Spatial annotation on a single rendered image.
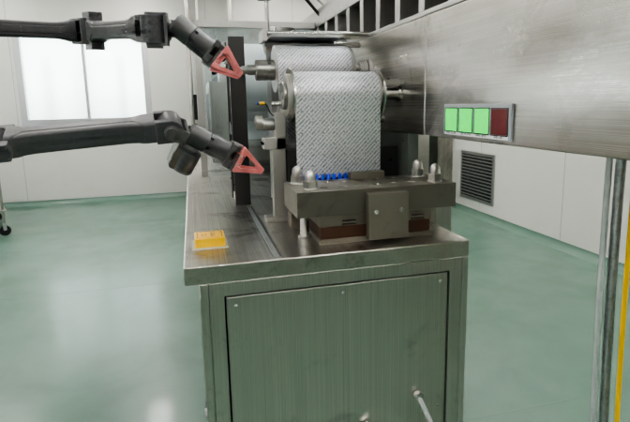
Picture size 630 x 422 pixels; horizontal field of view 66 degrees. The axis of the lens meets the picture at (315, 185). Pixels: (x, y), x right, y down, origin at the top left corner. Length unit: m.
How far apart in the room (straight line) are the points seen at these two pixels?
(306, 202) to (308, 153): 0.22
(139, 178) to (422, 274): 5.97
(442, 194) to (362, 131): 0.28
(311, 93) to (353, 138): 0.17
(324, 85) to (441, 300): 0.62
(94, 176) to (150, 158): 0.75
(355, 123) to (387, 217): 0.30
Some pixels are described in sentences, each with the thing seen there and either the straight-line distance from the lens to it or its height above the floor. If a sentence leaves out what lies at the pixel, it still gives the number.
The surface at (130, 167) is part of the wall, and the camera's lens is 6.90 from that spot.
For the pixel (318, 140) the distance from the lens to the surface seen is 1.29.
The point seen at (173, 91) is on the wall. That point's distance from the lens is 6.81.
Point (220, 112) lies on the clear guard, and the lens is 2.28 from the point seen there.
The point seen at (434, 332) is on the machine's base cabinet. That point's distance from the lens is 1.25.
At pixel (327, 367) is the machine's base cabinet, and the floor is 0.63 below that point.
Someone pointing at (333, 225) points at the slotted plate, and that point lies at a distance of 1.13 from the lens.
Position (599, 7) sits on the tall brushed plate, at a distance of 0.85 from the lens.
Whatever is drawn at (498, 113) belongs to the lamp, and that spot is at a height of 1.20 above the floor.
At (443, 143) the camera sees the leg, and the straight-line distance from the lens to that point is 1.58.
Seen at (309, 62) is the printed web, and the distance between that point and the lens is 1.53.
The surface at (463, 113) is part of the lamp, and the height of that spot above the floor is 1.20.
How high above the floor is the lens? 1.23
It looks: 10 degrees down
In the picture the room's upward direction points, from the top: 1 degrees counter-clockwise
